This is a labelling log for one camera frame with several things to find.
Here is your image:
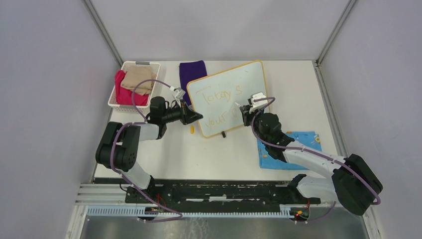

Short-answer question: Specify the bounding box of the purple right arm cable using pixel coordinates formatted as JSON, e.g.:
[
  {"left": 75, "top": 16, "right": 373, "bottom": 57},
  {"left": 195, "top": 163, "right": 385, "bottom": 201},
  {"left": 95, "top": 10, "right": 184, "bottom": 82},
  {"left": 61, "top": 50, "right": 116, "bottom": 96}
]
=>
[{"left": 250, "top": 96, "right": 382, "bottom": 224}]

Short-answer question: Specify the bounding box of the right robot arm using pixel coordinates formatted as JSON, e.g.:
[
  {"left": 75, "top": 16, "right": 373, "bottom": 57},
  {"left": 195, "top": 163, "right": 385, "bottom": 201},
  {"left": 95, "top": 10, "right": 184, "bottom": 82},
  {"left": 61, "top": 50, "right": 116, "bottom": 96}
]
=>
[{"left": 239, "top": 105, "right": 383, "bottom": 216}]

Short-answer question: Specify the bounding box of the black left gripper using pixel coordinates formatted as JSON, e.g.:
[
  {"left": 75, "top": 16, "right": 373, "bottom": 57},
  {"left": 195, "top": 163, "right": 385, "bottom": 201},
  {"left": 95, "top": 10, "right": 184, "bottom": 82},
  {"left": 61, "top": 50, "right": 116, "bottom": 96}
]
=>
[{"left": 162, "top": 100, "right": 203, "bottom": 125}]

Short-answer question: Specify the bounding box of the beige cloth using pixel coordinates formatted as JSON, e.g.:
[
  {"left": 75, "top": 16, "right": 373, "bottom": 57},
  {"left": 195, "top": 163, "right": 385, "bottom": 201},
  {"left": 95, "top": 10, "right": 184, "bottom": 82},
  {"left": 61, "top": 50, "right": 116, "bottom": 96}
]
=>
[{"left": 120, "top": 65, "right": 157, "bottom": 96}]

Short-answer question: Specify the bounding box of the blue patterned cloth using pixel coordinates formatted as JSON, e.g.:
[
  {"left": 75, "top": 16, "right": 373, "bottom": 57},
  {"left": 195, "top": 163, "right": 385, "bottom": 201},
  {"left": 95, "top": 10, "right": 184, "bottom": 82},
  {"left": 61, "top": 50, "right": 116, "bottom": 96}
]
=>
[{"left": 257, "top": 131, "right": 322, "bottom": 170}]

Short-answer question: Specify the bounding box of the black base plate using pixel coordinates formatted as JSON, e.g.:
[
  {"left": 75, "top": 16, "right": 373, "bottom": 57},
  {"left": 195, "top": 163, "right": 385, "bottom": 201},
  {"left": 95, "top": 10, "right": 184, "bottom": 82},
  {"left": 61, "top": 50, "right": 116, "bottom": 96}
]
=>
[{"left": 94, "top": 178, "right": 321, "bottom": 214}]

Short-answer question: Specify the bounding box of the yellow framed whiteboard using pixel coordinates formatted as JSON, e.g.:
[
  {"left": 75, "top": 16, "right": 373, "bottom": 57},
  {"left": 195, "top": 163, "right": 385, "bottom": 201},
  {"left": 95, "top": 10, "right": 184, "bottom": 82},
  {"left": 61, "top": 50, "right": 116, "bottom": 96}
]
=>
[{"left": 187, "top": 60, "right": 268, "bottom": 138}]

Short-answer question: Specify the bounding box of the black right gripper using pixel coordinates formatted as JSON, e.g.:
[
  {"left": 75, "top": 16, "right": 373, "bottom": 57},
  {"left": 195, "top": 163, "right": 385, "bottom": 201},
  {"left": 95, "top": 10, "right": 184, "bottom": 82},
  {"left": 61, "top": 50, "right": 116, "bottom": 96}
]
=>
[{"left": 240, "top": 104, "right": 268, "bottom": 144}]

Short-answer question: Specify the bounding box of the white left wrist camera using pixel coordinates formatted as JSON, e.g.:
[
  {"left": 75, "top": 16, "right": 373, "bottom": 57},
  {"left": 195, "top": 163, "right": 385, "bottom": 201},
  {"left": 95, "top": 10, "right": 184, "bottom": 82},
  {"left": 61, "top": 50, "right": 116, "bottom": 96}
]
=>
[{"left": 169, "top": 86, "right": 186, "bottom": 106}]

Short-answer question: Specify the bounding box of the pink cloth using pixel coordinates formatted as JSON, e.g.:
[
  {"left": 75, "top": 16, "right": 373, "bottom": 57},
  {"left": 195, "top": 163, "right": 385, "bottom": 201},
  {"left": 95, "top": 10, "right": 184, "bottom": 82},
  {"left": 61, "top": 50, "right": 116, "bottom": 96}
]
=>
[{"left": 114, "top": 70, "right": 149, "bottom": 106}]

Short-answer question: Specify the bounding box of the white cable duct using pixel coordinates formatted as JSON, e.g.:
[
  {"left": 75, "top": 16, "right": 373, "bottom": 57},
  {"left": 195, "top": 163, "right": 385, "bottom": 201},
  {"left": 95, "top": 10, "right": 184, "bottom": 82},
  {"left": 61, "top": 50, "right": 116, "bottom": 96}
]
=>
[{"left": 87, "top": 206, "right": 294, "bottom": 219}]

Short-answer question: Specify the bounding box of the aluminium rail frame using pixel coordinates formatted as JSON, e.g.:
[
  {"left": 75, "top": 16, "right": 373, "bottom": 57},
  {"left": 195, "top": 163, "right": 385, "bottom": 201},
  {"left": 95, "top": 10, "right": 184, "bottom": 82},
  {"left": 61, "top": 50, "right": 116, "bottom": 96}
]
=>
[{"left": 66, "top": 60, "right": 380, "bottom": 239}]

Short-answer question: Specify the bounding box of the purple folded cloth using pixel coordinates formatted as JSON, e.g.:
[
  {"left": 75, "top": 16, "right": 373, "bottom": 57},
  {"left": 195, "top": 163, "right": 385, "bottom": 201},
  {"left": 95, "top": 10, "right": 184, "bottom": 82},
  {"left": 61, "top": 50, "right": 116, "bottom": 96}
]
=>
[{"left": 179, "top": 60, "right": 208, "bottom": 106}]

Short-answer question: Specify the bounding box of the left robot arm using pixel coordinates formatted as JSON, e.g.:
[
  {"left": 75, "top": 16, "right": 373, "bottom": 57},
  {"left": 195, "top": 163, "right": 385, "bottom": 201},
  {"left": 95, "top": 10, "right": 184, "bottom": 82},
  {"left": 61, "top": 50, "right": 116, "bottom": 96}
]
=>
[{"left": 95, "top": 97, "right": 203, "bottom": 203}]

